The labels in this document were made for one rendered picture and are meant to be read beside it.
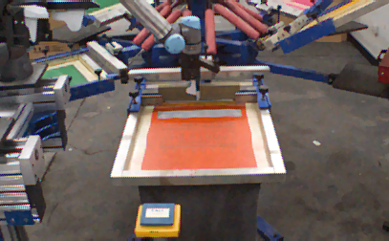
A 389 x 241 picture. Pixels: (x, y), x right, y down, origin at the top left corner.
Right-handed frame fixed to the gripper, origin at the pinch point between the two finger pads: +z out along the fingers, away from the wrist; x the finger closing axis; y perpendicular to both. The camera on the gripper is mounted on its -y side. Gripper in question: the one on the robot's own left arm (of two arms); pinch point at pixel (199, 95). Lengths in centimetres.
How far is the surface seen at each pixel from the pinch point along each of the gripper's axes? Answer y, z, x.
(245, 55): -25, 3, -61
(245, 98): -20.0, 0.7, 2.8
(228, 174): -10, 2, 60
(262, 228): -34, 96, -21
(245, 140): -17.7, 5.3, 31.5
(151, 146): 18.0, 5.2, 34.8
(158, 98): 17.8, -0.2, 2.8
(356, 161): -115, 101, -99
